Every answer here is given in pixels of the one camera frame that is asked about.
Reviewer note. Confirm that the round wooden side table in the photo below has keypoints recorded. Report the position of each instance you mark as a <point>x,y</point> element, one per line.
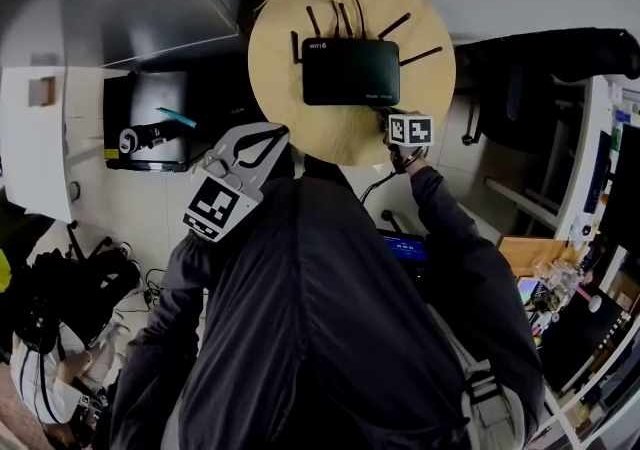
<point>310,128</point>

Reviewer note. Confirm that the black router with antennas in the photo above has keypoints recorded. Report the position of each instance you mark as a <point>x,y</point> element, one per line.
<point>350,70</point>

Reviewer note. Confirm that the person's dark jacket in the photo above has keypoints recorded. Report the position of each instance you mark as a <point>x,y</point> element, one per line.
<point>325,318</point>

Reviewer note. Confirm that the white shelf unit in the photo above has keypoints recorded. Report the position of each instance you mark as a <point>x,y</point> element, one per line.
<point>580,178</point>

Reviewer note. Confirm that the person's right hand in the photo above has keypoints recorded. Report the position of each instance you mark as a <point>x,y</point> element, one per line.
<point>416,162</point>

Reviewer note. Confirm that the person's left forearm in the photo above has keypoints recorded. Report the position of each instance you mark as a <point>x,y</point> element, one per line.
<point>185,283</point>

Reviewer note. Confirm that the bundle of black tripods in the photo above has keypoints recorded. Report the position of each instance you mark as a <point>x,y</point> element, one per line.
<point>75,283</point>

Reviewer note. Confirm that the person's right forearm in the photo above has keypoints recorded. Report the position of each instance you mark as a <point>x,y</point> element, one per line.
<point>450,213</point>

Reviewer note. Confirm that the tablet with blue screen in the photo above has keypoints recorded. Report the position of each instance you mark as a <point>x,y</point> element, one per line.
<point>404,248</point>

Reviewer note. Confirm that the black and white cylindrical device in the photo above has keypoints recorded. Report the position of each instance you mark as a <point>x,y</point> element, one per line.
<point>145,135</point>

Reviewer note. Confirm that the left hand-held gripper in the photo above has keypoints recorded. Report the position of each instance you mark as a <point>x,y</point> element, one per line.
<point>217,208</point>

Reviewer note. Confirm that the cyan flat tool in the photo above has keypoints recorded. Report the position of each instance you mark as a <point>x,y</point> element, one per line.
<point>176,117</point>

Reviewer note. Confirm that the black open case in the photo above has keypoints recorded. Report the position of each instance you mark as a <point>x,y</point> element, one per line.
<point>150,98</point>

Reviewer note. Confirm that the black office chair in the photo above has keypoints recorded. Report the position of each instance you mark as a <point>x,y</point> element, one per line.
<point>530,78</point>

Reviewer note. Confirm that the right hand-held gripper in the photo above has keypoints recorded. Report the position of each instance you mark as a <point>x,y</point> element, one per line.
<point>412,129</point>

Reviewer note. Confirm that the wooden board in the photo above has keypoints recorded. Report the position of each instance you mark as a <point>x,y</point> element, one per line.
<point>530,253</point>

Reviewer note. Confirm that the black monitor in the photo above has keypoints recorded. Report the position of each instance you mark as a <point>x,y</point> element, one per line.
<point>622,188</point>
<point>585,338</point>

